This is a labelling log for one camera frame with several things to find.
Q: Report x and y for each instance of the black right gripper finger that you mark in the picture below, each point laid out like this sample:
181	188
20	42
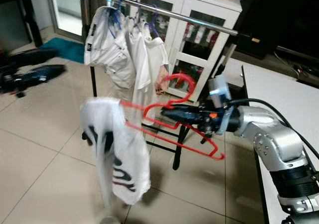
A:
179	113
183	121

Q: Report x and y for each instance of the red clothes hanger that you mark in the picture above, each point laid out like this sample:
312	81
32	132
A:
218	156

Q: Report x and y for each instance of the white printed t-shirt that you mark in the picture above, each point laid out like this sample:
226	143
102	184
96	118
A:
119	159

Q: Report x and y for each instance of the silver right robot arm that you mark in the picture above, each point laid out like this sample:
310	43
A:
269	129

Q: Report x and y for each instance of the purple clothes hanger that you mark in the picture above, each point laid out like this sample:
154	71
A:
135	17
154	27

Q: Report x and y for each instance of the blue clothes hanger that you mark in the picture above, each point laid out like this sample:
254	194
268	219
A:
114	20

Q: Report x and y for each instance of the low white television console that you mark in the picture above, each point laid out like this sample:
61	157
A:
232	72

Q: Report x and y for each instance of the plain white shirt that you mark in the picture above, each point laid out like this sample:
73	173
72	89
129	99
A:
137	69

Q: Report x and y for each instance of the long white table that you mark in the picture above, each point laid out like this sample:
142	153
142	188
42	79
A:
284	99

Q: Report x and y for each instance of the white jeans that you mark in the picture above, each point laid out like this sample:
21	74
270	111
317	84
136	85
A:
107	55

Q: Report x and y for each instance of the metal clothes rack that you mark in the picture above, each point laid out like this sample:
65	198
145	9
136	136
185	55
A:
199	22

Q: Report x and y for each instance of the white glass-door cabinet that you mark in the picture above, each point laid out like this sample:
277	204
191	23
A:
214	5

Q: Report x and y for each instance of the black television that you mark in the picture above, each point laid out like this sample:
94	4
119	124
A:
284	15

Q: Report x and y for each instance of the teal floor mat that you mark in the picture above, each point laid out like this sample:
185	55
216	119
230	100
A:
62	50

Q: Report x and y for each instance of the dark blue floor object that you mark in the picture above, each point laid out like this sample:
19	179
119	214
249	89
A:
30	77

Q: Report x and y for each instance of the black desk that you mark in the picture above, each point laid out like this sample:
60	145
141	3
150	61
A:
30	15

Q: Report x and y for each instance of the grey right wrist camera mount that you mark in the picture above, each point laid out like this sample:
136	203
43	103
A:
219	92

